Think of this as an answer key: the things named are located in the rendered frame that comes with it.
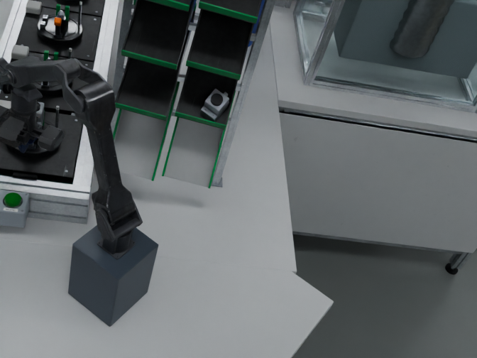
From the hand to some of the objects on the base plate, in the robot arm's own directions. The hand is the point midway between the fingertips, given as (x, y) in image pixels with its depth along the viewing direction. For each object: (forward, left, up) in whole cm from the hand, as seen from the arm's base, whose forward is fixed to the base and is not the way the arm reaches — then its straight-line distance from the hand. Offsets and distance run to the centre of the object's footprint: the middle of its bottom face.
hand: (23, 141), depth 170 cm
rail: (-18, +20, -23) cm, 36 cm away
